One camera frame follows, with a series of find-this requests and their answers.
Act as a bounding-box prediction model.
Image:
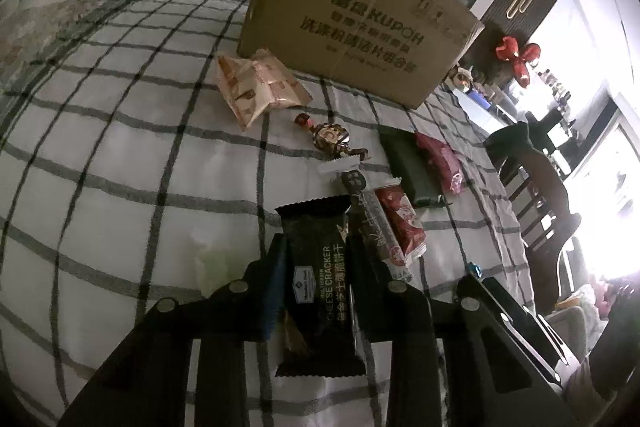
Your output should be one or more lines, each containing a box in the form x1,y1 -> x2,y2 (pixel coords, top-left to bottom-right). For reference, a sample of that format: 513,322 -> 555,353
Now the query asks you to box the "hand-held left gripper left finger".
57,234 -> 291,427

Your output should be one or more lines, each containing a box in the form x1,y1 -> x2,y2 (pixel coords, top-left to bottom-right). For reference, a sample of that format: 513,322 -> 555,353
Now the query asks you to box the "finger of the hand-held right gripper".
454,263 -> 583,388

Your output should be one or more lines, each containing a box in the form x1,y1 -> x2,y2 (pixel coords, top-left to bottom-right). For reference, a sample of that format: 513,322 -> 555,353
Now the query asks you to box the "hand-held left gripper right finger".
347,236 -> 568,427

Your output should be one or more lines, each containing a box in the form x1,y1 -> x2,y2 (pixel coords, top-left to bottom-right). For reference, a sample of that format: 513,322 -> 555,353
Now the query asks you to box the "black cracker packet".
274,196 -> 367,378

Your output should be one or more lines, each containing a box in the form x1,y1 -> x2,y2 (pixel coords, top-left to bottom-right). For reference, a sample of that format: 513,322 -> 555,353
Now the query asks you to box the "dark green snack packet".
377,125 -> 446,208

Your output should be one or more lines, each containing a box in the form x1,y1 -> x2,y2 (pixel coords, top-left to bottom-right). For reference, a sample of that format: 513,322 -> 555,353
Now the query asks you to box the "pink snack packet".
414,131 -> 466,195

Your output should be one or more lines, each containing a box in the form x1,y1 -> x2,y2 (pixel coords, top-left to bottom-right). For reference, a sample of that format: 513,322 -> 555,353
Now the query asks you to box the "brown cardboard box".
236,0 -> 486,110

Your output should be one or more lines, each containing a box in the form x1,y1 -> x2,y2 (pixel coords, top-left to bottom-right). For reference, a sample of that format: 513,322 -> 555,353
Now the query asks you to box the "grey long snack packet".
340,170 -> 408,269

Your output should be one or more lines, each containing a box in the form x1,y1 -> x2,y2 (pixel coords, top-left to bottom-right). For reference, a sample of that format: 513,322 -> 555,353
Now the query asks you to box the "wooden chair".
500,157 -> 586,313

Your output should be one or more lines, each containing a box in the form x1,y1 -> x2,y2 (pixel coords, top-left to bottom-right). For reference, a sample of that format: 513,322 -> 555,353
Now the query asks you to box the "red snack packet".
372,177 -> 428,269

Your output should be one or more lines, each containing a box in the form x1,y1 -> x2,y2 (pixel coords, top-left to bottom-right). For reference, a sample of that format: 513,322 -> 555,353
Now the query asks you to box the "brown twist-wrapped candy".
294,112 -> 370,160

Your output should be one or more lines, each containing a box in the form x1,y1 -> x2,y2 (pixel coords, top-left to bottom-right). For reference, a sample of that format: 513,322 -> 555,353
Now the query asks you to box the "beige orange snack packet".
216,54 -> 273,132
250,48 -> 313,110

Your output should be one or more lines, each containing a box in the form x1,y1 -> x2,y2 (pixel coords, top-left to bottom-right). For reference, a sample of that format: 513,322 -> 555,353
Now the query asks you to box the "checkered white tablecloth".
0,0 -> 538,427

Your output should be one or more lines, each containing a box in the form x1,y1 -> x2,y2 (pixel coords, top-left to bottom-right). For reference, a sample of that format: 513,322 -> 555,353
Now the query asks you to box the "red bow decoration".
495,36 -> 543,88

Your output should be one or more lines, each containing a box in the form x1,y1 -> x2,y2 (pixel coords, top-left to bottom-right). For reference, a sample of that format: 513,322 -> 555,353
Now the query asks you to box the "floral patterned cloth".
0,0 -> 168,80

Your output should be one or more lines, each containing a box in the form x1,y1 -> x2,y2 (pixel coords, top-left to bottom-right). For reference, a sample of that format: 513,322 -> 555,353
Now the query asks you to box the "gold paperclip wall ornament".
505,0 -> 540,20

